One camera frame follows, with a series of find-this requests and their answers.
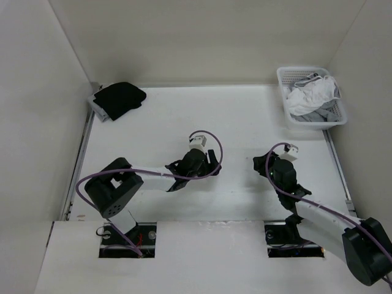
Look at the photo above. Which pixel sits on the folded grey tank top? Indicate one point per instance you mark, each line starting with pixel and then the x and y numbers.
pixel 99 111

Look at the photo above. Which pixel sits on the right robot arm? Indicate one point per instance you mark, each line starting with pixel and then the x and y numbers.
pixel 362 244

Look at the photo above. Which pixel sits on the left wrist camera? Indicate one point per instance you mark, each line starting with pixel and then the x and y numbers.
pixel 197 142

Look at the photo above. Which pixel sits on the right metal table rail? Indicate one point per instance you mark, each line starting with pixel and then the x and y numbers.
pixel 337 165

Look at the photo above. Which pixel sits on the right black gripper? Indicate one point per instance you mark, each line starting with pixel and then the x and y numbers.
pixel 259 164

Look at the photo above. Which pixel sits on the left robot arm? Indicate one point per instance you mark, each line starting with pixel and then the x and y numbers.
pixel 113 188

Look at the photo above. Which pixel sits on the left metal table rail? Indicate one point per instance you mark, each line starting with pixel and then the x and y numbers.
pixel 68 193

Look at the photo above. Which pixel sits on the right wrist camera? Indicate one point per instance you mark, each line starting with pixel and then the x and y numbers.
pixel 291 153

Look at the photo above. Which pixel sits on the white plastic basket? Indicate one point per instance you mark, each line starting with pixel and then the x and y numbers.
pixel 286 76

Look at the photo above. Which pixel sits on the folded black tank top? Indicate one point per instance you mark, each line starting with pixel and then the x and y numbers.
pixel 119 98

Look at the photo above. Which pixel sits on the white tank top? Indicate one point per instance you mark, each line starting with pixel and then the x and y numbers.
pixel 311 94

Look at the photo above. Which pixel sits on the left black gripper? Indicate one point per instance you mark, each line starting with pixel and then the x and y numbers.
pixel 209 166

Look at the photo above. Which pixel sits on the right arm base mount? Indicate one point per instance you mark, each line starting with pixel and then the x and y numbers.
pixel 281 242

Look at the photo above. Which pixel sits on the metal table rail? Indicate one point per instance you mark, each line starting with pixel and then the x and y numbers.
pixel 68 193
pixel 337 165

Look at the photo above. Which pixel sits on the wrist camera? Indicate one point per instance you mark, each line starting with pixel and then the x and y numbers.
pixel 197 142
pixel 291 153

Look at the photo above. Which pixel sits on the grey tank top in basket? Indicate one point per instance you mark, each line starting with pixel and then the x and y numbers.
pixel 324 115

